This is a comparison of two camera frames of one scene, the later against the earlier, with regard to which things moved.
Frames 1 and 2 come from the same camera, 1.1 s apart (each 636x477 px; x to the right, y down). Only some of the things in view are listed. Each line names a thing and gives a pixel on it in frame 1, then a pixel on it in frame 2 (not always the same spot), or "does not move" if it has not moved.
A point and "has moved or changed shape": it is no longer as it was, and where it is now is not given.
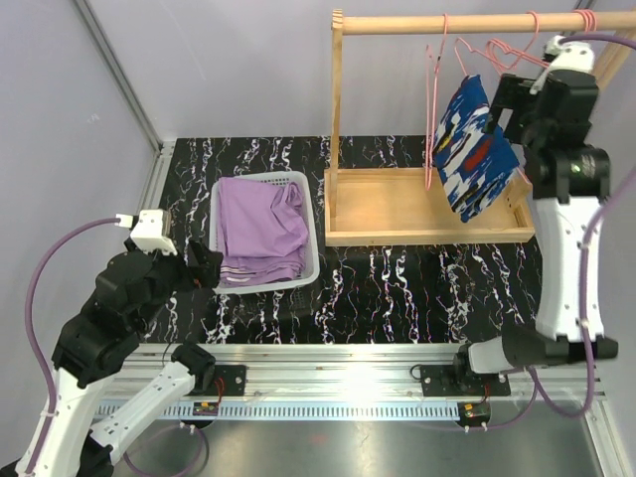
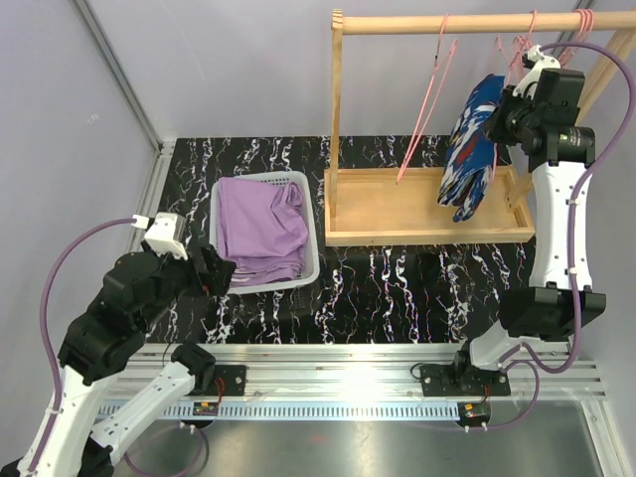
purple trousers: x=264 y=228 does not move
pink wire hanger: x=503 y=56 → x=521 y=48
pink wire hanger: x=430 y=89 has moved or changed shape
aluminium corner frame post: x=155 y=182 does not move
